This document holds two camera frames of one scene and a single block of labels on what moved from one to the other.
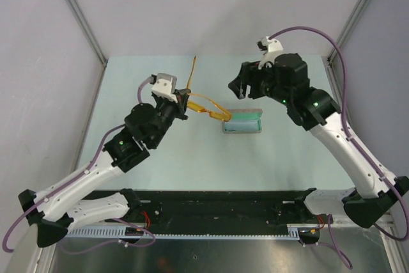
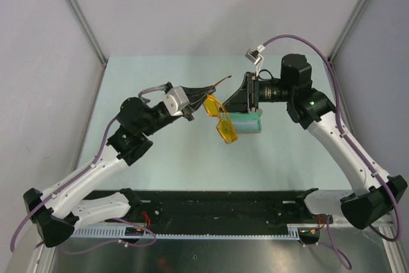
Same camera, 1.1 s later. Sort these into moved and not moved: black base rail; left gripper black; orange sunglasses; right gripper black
Moved: left gripper black; orange sunglasses; right gripper black
Not moved: black base rail
